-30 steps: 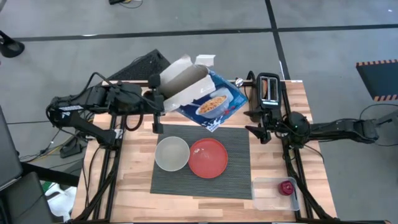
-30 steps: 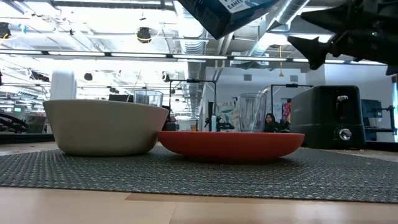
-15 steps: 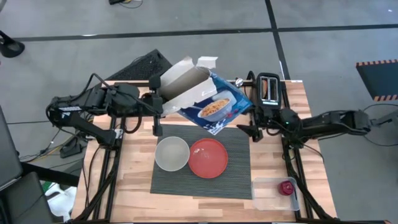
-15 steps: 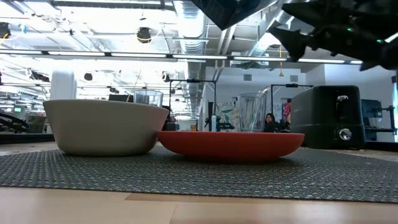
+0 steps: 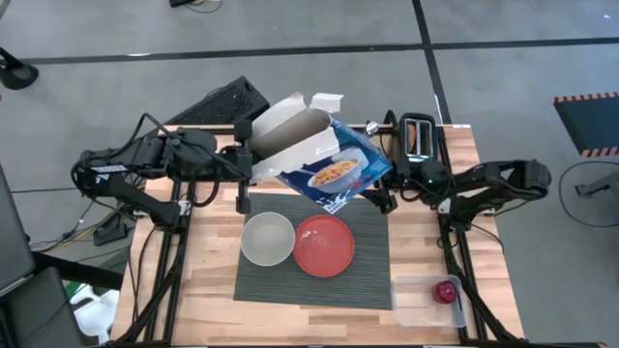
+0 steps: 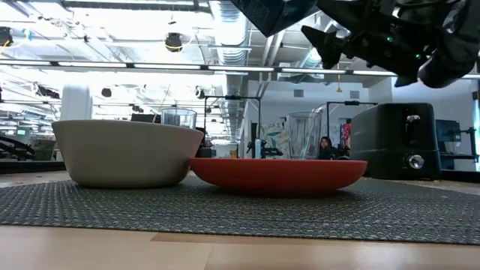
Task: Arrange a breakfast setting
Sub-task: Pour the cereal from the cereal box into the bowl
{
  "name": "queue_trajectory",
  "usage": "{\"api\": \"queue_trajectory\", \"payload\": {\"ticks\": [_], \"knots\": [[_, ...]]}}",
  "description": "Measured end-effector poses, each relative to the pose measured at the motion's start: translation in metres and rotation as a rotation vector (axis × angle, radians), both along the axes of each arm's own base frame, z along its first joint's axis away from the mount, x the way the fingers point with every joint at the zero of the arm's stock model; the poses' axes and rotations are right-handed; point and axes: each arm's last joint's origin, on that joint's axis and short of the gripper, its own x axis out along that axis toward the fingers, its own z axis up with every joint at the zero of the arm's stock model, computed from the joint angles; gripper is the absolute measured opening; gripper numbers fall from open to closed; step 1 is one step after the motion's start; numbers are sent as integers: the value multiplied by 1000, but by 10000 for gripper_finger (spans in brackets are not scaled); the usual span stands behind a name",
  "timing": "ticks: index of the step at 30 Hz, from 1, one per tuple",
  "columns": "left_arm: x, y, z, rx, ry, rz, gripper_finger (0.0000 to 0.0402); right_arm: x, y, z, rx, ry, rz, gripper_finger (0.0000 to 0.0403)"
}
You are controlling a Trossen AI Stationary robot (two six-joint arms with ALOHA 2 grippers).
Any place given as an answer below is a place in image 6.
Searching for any floral patterned panel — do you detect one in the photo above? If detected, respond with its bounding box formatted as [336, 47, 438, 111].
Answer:
[260, 123, 290, 159]

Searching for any black desk clamp device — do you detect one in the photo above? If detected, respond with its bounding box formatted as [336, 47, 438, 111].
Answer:
[246, 139, 284, 159]

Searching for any black ceiling dome fixture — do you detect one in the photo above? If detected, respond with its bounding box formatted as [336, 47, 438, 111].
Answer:
[164, 32, 184, 53]

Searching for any grey woven placemat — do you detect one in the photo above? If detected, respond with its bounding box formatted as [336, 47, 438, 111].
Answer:
[0, 175, 480, 246]

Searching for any tall clear glass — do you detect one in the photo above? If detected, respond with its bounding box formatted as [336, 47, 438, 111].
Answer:
[286, 111, 323, 161]

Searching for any dark monitor on arm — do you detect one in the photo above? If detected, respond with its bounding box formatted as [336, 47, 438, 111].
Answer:
[436, 118, 479, 163]

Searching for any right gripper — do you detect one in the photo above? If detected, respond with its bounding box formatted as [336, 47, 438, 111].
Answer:
[301, 0, 451, 88]

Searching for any beige ceramic bowl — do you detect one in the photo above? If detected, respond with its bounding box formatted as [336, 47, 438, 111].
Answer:
[51, 119, 205, 189]

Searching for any black curved object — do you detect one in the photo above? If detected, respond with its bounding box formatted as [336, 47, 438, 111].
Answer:
[0, 134, 37, 161]

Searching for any black toaster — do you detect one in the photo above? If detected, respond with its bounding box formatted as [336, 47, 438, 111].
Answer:
[349, 102, 443, 180]

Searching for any white pillar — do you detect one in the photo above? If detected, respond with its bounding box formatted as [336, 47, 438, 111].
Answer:
[60, 85, 94, 122]

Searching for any short clear glass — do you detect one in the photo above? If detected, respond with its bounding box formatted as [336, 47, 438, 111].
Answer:
[160, 107, 198, 130]

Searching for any black metal stand frame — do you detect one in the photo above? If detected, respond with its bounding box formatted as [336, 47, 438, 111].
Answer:
[204, 95, 263, 158]
[325, 100, 379, 151]

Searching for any silver ventilation duct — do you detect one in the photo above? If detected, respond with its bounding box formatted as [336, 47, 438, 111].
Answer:
[209, 0, 251, 143]

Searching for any orange plate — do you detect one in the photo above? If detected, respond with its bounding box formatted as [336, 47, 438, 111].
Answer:
[190, 157, 368, 197]

